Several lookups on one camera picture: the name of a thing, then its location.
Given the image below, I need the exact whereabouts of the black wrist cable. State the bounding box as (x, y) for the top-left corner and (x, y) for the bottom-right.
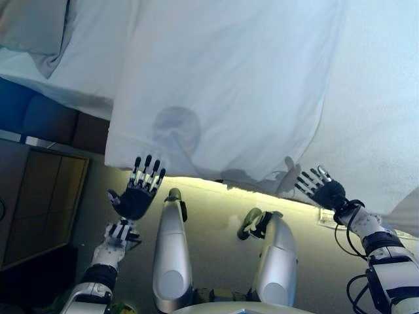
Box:
(333, 201), (394, 314)

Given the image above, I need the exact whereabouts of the white duvet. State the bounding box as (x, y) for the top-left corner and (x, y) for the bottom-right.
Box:
(103, 0), (419, 237)

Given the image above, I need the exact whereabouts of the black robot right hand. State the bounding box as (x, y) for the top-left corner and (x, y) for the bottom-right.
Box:
(294, 165), (348, 209)

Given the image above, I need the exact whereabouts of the silver robot right leg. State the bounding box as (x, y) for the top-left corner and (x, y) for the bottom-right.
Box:
(236, 207), (299, 307)

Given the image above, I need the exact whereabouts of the silver robot leg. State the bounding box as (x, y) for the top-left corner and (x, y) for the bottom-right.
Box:
(236, 207), (299, 307)
(151, 187), (194, 311)

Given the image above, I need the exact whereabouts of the wooden nightstand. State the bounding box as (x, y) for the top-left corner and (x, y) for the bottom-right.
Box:
(0, 138), (92, 273)

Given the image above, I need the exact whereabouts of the beige bed blanket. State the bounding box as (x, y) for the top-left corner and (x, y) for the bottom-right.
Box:
(388, 188), (419, 237)

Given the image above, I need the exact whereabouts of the silver robot left leg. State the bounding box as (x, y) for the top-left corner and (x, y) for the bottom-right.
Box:
(151, 187), (194, 311)

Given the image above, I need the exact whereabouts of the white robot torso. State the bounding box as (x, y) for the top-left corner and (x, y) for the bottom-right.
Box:
(169, 300), (296, 314)

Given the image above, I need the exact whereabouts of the large beige pillow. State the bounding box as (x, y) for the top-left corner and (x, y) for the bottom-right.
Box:
(0, 0), (72, 80)

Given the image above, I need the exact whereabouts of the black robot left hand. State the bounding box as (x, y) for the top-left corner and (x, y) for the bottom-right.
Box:
(106, 154), (167, 221)

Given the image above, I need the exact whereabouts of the white bed sheet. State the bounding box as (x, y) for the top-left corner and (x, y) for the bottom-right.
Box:
(0, 0), (140, 121)

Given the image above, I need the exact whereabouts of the light patterned rug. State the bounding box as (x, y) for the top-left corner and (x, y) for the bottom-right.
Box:
(318, 208), (338, 227)

